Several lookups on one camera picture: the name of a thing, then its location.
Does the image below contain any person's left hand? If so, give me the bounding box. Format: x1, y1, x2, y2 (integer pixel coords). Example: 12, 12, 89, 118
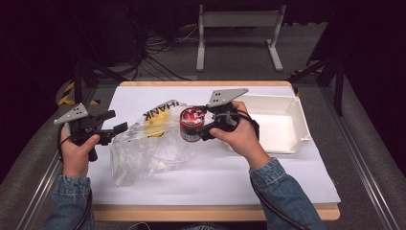
60, 127, 101, 178

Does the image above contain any bundle of floor cables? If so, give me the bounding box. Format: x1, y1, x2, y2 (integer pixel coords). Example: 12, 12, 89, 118
127, 25, 199, 81

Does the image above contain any yellow packet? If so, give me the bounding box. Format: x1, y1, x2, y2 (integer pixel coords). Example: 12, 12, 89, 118
145, 108, 171, 138

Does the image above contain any red-lidded black can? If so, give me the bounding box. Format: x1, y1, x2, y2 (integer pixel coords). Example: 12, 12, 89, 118
179, 107, 207, 143

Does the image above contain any white table sheet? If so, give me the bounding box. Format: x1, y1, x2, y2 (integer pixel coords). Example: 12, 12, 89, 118
87, 85, 342, 206

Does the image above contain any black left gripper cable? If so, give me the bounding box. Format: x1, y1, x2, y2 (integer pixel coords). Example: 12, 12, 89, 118
56, 123, 94, 230

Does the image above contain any yellow black floor tape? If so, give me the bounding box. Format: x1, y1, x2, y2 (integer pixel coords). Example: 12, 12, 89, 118
56, 80, 102, 106

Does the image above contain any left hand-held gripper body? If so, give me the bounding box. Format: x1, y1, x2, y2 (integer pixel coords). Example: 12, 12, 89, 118
53, 103, 109, 162

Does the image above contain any clear plastic bag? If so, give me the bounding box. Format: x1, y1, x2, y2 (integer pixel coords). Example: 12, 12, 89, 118
109, 99, 209, 188

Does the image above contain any person's right hand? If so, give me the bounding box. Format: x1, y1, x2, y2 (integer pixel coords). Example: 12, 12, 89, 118
209, 101, 272, 171

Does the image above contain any white plastic box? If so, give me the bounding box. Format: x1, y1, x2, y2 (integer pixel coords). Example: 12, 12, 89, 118
223, 94, 312, 155

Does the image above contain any black tripod stand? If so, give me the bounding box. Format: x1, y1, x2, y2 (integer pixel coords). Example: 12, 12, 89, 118
71, 9, 128, 106
286, 57, 347, 118

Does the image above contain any white metal stand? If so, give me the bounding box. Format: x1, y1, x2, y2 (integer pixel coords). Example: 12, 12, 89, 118
195, 3, 286, 73

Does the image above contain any aluminium frame rail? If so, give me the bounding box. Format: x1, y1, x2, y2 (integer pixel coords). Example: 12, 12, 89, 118
319, 85, 406, 230
15, 152, 65, 230

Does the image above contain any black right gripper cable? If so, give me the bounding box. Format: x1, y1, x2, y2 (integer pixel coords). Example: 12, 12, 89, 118
236, 109, 309, 230

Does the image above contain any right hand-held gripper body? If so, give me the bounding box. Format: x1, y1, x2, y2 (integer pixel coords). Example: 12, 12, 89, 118
206, 88, 250, 133

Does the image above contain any thin white cable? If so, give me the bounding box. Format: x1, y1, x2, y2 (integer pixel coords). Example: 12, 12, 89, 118
126, 221, 151, 230

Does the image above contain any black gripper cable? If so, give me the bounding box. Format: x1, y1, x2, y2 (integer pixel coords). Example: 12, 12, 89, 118
56, 123, 94, 230
236, 109, 309, 230

